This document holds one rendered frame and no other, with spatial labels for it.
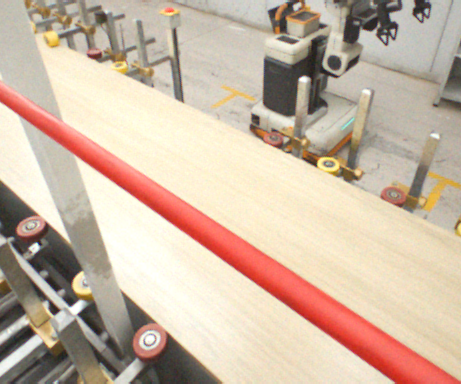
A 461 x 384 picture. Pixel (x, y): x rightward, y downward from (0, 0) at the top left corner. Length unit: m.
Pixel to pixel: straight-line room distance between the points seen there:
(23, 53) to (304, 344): 0.83
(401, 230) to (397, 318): 0.30
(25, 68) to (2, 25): 0.07
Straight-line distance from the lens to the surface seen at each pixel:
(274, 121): 2.86
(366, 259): 1.21
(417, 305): 1.17
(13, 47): 0.65
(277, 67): 2.70
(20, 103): 0.19
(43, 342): 1.22
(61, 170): 0.76
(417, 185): 1.51
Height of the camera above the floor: 1.84
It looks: 38 degrees down
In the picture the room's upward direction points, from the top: 1 degrees clockwise
